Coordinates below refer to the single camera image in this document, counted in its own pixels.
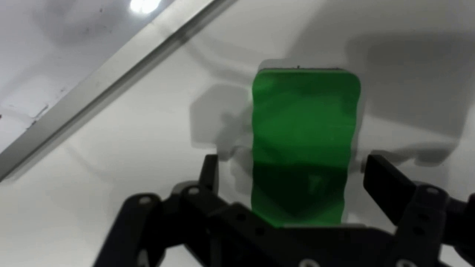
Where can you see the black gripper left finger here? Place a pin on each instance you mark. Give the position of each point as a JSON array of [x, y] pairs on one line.
[[139, 227]]

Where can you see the green board eraser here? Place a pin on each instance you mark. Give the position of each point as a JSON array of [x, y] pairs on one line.
[[305, 143]]

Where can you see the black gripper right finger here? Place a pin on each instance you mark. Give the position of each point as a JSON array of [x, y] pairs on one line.
[[421, 217]]

